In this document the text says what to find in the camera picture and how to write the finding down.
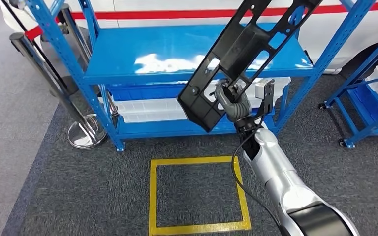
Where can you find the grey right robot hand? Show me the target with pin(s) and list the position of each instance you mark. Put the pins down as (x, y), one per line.
(238, 107)

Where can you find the black plastic frame part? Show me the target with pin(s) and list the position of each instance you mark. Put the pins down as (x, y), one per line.
(241, 42)

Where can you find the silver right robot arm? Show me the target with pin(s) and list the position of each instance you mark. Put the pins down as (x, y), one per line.
(273, 163)

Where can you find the blue metal shelf rack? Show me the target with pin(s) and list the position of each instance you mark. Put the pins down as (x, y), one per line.
(362, 67)
(127, 52)

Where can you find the blue plastic bin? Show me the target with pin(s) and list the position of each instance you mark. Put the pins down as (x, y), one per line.
(376, 115)
(143, 92)

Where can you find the white car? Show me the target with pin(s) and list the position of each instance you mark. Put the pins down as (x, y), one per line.
(322, 35)

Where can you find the red barrier belt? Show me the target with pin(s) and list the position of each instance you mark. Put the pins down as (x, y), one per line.
(159, 14)

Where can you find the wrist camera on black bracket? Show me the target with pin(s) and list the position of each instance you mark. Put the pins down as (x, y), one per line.
(261, 89)

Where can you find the stanchion post with black base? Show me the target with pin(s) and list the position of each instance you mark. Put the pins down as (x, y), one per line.
(65, 16)

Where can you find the stanchion post with chrome base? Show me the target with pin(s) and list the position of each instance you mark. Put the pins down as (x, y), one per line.
(22, 44)

